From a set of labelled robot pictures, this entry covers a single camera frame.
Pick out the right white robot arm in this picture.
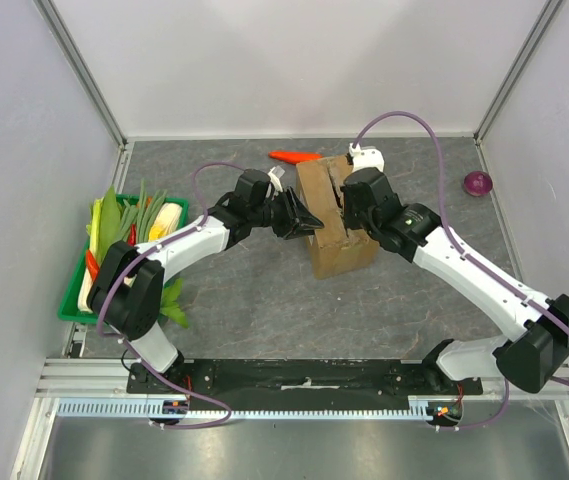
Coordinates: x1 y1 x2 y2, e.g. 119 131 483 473
340 167 569 394

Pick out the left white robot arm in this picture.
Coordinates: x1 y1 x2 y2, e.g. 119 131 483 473
87 169 324 393

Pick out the red chili pepper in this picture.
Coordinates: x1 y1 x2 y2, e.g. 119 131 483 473
85 249 100 281

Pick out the green beans bunch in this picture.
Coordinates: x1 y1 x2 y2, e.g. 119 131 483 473
115 180 167 245

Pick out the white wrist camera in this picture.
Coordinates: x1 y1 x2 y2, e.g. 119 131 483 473
267 166 285 193
347 143 385 172

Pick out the green leaf beside tray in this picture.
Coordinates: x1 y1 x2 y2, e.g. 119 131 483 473
160 278 189 328

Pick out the green leafy vegetable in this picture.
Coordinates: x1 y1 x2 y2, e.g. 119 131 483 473
86 187 128 266

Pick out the brown cardboard express box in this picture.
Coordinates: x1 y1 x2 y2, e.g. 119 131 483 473
296 156 379 280

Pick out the orange toy carrot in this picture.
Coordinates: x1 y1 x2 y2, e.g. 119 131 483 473
269 151 322 165

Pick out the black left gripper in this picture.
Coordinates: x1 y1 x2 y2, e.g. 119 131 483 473
250 187 324 241

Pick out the purple red onion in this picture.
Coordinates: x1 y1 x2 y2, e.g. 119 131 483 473
463 171 493 197

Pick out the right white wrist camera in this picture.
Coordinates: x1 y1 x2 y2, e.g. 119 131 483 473
347 143 385 172

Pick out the green vegetable tray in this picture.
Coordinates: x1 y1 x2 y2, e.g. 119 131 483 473
58 195 189 328

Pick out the grey slotted cable duct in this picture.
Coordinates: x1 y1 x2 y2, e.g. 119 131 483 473
57 398 440 421

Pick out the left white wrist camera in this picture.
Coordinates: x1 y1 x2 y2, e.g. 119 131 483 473
267 166 285 193

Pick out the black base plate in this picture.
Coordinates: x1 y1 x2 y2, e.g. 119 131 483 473
126 358 484 401

